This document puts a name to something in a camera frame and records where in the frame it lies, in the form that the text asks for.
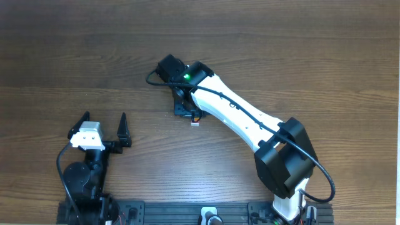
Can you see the orange cube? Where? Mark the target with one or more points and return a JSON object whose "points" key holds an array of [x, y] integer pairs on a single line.
{"points": [[196, 118]]}

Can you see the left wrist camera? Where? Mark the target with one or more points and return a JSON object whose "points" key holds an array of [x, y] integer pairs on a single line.
{"points": [[89, 137]]}

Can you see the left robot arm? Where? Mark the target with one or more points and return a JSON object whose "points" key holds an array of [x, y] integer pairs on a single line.
{"points": [[84, 178]]}

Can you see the white cube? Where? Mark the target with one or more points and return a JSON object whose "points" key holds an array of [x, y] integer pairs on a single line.
{"points": [[195, 124]]}

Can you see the mounting rail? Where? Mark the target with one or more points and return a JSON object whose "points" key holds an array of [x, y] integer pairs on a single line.
{"points": [[175, 214]]}

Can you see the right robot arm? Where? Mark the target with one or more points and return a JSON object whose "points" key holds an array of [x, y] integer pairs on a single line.
{"points": [[234, 109]]}

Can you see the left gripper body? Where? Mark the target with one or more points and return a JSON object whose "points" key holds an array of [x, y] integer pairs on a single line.
{"points": [[114, 147]]}

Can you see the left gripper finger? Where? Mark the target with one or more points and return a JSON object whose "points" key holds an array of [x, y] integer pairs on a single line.
{"points": [[124, 134], [83, 117]]}

